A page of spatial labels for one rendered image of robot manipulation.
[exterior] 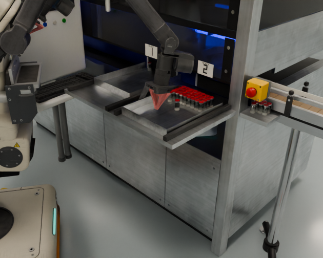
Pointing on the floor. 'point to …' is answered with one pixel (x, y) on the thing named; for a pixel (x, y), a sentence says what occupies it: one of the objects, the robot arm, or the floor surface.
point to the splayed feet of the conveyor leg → (271, 250)
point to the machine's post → (244, 59)
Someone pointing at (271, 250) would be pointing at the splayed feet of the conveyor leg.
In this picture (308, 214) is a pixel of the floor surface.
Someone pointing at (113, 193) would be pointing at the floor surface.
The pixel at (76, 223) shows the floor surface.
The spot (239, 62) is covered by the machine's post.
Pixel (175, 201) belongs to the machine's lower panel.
